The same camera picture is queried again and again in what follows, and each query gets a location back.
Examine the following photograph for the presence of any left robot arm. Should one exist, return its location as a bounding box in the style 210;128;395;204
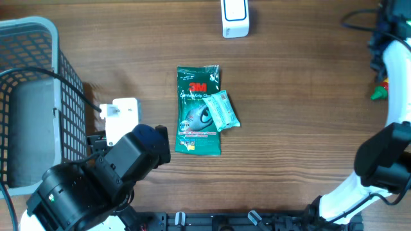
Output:
26;124;171;230

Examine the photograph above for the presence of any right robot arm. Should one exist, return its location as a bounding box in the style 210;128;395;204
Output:
317;19;410;230

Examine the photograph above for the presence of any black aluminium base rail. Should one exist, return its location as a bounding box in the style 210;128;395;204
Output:
128;210;365;231

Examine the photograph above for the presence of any grey plastic shopping basket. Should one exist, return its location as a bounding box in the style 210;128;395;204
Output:
1;17;87;196

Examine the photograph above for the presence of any white barcode scanner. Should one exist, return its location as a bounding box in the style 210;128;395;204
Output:
220;0;250;39

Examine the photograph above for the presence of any red sriracha sauce bottle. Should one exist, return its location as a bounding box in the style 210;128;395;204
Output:
371;78;389;101

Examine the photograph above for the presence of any green 3M gloves package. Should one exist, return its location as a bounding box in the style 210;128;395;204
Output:
175;65;221;156

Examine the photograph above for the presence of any white wet wipes pack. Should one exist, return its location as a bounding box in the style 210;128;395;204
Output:
203;90;241;132

